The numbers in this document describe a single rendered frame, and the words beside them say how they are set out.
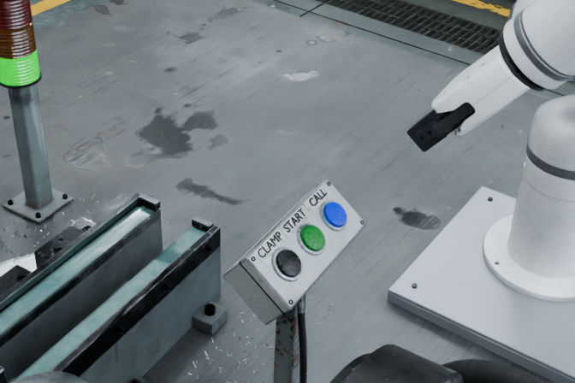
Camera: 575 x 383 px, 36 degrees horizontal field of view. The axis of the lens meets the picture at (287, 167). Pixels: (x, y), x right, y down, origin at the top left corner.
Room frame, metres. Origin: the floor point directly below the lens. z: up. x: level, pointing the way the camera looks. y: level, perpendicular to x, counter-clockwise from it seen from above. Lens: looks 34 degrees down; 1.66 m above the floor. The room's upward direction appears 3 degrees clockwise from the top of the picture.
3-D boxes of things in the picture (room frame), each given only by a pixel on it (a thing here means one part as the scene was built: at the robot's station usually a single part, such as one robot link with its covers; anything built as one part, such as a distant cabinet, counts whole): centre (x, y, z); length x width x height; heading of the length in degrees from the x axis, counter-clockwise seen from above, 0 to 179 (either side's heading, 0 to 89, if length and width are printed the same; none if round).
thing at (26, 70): (1.13, 0.40, 1.05); 0.06 x 0.06 x 0.04
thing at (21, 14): (1.13, 0.40, 1.14); 0.06 x 0.06 x 0.04
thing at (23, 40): (1.13, 0.40, 1.10); 0.06 x 0.06 x 0.04
